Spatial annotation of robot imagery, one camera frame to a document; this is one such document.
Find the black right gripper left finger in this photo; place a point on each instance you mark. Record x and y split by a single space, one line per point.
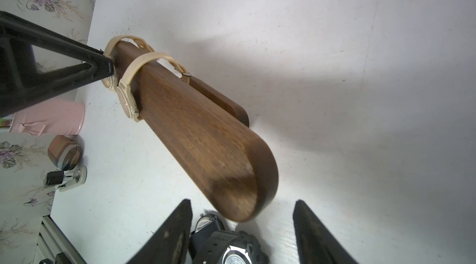
169 244

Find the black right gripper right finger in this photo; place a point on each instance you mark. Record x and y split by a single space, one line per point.
315 244

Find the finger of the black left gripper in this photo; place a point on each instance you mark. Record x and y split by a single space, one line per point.
38 64

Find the beige band smartwatch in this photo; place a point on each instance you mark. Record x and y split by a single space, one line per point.
125 91

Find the brown wooden watch stand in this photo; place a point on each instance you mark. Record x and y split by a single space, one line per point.
231 165

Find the black square digital watch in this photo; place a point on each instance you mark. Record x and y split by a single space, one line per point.
231 248

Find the pink pen cup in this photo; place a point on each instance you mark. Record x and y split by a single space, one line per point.
51 117

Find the brown plaid case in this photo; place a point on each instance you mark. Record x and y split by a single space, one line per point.
64 153

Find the white grey stapler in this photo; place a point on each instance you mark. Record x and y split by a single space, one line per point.
66 180

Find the aluminium mounting rail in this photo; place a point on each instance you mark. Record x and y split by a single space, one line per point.
53 247

